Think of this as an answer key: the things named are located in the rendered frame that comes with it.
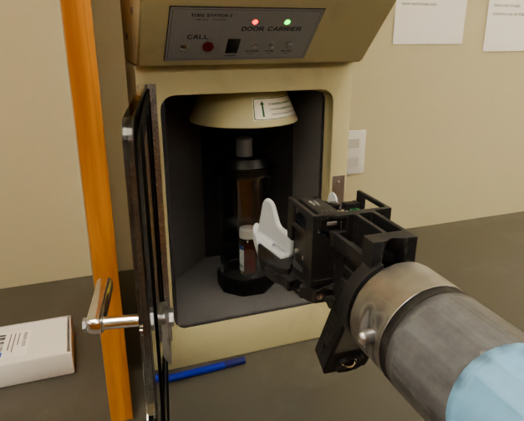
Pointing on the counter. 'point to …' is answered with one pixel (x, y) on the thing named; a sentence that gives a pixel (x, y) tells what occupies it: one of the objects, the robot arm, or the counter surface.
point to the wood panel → (96, 190)
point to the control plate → (266, 31)
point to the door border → (143, 238)
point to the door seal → (151, 244)
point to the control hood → (316, 53)
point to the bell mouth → (243, 110)
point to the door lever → (101, 299)
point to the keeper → (338, 188)
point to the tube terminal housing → (252, 74)
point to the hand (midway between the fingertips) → (286, 233)
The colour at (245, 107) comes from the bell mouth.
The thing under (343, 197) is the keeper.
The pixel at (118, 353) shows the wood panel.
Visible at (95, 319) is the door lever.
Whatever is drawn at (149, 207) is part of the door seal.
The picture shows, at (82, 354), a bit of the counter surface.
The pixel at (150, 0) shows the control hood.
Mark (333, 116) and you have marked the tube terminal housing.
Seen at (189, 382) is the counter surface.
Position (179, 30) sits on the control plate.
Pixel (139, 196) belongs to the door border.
